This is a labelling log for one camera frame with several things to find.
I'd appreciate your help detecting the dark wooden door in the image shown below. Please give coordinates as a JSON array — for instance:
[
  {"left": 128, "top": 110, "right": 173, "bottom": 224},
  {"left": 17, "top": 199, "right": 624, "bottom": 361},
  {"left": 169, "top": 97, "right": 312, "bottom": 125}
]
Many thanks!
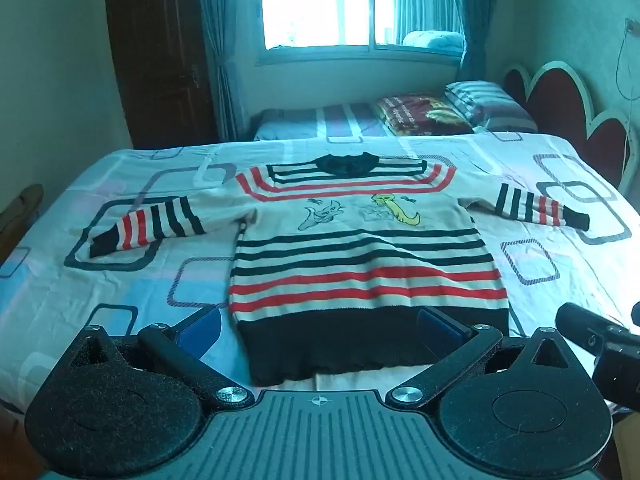
[{"left": 103, "top": 0, "right": 221, "bottom": 151}]

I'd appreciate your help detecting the red folded blanket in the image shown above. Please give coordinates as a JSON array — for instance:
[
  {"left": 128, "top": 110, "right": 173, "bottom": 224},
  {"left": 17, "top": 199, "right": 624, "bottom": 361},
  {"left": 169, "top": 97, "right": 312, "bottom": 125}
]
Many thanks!
[{"left": 375, "top": 92, "right": 477, "bottom": 136}]

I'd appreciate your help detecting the bed with striped sheet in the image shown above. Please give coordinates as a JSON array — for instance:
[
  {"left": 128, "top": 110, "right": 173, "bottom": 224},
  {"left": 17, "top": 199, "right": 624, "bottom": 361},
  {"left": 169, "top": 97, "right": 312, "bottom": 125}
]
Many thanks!
[{"left": 252, "top": 102, "right": 538, "bottom": 142}]

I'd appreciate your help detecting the red scalloped headboard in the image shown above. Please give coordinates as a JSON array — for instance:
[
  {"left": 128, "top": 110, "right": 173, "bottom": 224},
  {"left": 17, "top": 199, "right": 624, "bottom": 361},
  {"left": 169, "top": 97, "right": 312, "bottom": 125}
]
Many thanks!
[{"left": 502, "top": 61, "right": 640, "bottom": 195}]

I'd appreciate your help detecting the wall cable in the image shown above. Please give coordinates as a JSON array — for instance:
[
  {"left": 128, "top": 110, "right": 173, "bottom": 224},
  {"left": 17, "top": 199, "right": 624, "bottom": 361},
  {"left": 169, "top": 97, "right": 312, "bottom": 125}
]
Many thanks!
[{"left": 615, "top": 16, "right": 640, "bottom": 100}]

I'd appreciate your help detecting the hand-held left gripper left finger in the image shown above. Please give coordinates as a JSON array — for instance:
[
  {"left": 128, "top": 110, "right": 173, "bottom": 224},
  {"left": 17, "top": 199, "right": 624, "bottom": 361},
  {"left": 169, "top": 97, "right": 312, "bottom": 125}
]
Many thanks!
[{"left": 62, "top": 306, "right": 256, "bottom": 408}]

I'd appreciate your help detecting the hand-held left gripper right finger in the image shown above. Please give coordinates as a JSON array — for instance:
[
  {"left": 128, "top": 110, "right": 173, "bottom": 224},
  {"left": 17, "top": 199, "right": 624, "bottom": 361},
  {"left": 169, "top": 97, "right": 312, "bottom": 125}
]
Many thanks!
[{"left": 385, "top": 306, "right": 578, "bottom": 408}]

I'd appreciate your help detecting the blue curtain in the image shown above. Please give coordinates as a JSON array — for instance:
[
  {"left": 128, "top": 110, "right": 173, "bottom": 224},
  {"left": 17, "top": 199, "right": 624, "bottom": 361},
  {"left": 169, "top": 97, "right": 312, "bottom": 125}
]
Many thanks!
[
  {"left": 192, "top": 0, "right": 247, "bottom": 143},
  {"left": 450, "top": 0, "right": 502, "bottom": 82}
]

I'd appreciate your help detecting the bed with patterned sheet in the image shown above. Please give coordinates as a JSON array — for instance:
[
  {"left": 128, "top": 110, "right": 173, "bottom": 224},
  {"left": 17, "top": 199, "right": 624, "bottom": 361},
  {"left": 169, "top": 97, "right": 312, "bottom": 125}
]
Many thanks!
[{"left": 0, "top": 131, "right": 640, "bottom": 413}]

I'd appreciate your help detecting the white bundle on windowsill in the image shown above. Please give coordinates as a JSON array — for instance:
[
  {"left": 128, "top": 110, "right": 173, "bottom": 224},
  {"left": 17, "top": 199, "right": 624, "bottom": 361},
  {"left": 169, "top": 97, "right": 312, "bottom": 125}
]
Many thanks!
[{"left": 401, "top": 30, "right": 466, "bottom": 54}]

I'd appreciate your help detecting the wooden furniture piece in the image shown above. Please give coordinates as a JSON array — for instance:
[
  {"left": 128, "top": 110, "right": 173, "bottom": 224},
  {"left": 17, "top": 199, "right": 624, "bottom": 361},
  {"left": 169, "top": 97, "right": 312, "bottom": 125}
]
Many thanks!
[{"left": 0, "top": 183, "right": 46, "bottom": 263}]

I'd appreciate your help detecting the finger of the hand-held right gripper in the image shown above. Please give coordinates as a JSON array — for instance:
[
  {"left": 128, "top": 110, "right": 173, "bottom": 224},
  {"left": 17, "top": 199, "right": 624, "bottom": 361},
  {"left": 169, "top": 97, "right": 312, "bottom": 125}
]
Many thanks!
[{"left": 556, "top": 302, "right": 632, "bottom": 357}]

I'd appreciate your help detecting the striped pillow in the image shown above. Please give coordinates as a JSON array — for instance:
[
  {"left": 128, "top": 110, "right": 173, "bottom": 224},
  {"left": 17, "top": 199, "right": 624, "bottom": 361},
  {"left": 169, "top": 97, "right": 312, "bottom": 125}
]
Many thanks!
[{"left": 444, "top": 80, "right": 539, "bottom": 134}]

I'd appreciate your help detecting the striped knit sweater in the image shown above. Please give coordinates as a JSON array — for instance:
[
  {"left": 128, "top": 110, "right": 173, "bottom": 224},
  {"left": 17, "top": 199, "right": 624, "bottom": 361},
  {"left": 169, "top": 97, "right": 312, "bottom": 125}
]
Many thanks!
[{"left": 89, "top": 151, "right": 591, "bottom": 387}]

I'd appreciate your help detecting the window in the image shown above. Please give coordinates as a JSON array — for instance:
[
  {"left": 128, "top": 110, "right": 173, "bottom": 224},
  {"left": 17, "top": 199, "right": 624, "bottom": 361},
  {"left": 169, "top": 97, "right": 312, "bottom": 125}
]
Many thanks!
[{"left": 255, "top": 0, "right": 467, "bottom": 67}]

